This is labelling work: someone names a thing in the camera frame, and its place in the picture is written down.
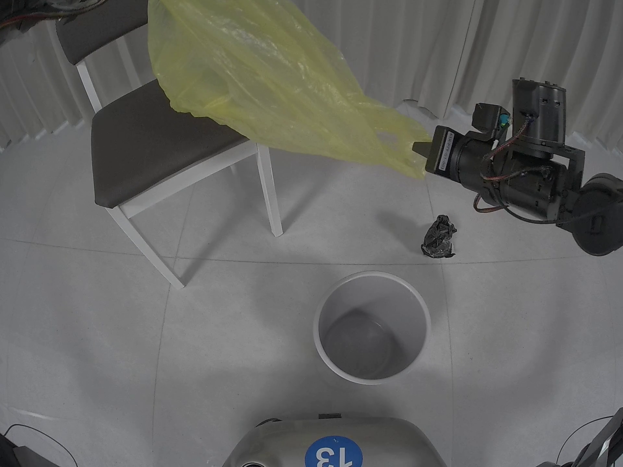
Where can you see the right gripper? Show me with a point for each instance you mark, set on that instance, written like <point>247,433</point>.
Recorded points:
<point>440,156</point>

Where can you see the black plastic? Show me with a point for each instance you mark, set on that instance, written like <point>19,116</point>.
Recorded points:
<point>438,239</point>

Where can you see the yellow plastic bag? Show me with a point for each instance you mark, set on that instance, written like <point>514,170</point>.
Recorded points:
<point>243,56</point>

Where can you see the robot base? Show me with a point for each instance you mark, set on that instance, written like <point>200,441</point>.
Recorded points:
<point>292,443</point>

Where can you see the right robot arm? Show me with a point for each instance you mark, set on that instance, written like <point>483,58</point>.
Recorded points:
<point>545,183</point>

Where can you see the white trash bin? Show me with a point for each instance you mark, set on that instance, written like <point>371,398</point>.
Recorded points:
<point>370,304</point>

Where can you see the white curtain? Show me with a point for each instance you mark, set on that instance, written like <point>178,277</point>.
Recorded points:
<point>389,27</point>
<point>559,27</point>

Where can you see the white chair with grey seat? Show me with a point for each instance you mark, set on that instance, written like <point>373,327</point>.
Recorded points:
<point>146,153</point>

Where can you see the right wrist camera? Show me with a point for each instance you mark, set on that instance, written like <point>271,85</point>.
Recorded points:
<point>486,117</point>

